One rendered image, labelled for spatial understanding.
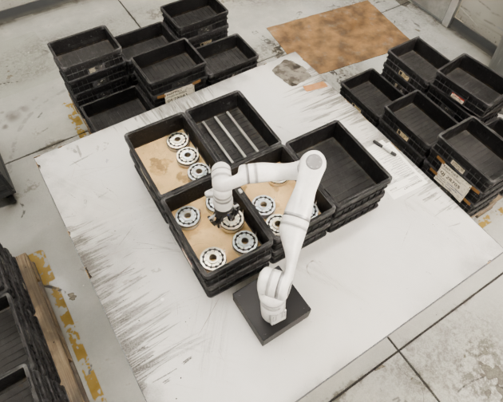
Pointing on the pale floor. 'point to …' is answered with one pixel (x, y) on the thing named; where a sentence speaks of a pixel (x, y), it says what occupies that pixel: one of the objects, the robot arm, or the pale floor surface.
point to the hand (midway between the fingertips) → (224, 222)
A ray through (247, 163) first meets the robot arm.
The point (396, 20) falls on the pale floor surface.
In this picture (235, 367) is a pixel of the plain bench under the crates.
